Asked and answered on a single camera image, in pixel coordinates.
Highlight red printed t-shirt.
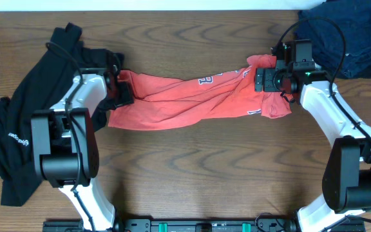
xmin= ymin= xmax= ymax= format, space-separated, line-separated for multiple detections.
xmin=108 ymin=55 xmax=292 ymax=131

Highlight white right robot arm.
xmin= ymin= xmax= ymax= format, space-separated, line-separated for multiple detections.
xmin=254 ymin=40 xmax=371 ymax=231

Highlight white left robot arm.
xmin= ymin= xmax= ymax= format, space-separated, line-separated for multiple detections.
xmin=31 ymin=52 xmax=133 ymax=231

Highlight navy blue folded garment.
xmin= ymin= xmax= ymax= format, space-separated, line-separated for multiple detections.
xmin=295 ymin=0 xmax=371 ymax=79

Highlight black t-shirt white logo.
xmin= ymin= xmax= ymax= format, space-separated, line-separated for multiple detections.
xmin=0 ymin=23 xmax=124 ymax=207

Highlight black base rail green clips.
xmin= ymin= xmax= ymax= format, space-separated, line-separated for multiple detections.
xmin=42 ymin=215 xmax=366 ymax=232

